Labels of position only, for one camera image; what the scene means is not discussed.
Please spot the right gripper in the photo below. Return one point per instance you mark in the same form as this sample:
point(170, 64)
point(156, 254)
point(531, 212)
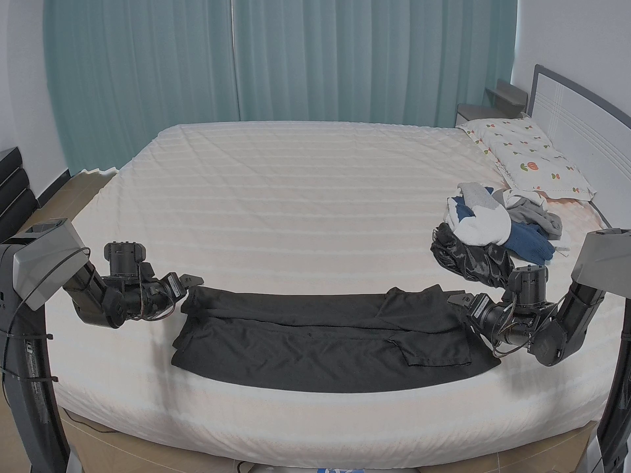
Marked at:
point(485, 316)

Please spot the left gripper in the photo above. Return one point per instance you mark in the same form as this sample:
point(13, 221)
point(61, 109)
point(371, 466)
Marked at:
point(173, 288)

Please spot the black T-shirt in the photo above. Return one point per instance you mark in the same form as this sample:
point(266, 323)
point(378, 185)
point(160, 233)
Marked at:
point(320, 343)

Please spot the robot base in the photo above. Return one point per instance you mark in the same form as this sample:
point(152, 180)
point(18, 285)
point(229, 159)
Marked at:
point(345, 470)

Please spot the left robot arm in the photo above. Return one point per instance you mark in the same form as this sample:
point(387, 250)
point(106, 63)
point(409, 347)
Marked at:
point(44, 259)

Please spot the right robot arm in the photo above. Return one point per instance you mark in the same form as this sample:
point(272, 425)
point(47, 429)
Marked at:
point(601, 259)

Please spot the pile of clothes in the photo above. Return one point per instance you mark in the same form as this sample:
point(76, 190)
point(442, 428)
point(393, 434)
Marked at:
point(485, 224)

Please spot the bed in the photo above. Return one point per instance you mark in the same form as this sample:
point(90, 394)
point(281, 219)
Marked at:
point(296, 190)

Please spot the black satin garment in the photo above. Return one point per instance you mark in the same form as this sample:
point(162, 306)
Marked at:
point(473, 261)

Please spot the white printed pillow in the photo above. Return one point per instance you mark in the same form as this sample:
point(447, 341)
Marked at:
point(527, 155)

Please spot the black chest of drawers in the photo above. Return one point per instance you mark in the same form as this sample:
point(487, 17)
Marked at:
point(15, 190)

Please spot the grey bedside table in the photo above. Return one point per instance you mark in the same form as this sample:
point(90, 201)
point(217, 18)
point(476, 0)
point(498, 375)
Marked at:
point(507, 94)

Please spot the blue-green curtain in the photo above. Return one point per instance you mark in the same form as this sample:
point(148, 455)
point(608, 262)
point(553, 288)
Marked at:
point(374, 42)
point(148, 57)

